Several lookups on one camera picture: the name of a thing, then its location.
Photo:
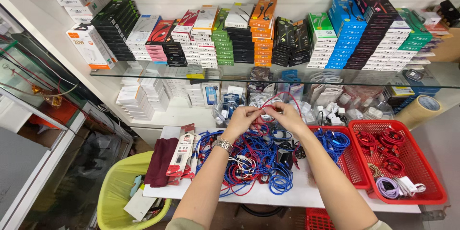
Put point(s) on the person's left fingers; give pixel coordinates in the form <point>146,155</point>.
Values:
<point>257,114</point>

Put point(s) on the clear jar of chargers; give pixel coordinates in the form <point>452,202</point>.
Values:
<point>226,109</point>

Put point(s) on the yellow green waste bin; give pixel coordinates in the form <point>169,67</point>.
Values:
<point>115,190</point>

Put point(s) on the small red plastic basket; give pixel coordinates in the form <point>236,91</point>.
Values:
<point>354,172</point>

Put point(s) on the red plastic crate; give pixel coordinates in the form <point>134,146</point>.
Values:
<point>318,220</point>

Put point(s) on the large red plastic basket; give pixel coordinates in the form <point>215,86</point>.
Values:
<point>420,172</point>

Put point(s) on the glass display cabinet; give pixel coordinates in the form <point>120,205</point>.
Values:
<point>43,115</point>

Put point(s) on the pile of red white packets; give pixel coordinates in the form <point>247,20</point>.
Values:
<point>181,154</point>

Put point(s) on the white paper sheet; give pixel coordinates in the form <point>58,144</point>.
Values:
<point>169,132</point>

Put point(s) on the black charger adapter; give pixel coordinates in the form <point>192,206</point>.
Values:
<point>285,159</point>

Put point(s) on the person's right fingers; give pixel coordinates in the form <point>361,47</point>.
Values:
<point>274,112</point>

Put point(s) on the silver metal wristwatch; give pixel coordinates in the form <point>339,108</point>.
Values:
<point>222,145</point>

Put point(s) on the white cardboard sheet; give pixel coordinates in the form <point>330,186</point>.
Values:
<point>138,205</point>

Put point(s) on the brown packing tape roll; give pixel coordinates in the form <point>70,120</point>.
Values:
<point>418,109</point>

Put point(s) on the black round stool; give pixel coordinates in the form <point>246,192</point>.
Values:
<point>260,211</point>

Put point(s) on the person's left hand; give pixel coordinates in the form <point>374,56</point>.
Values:
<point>240,120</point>

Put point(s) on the maroon cloth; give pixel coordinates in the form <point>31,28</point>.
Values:
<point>160,163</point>

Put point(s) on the person's right hand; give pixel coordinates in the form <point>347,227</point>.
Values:
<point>289,116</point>

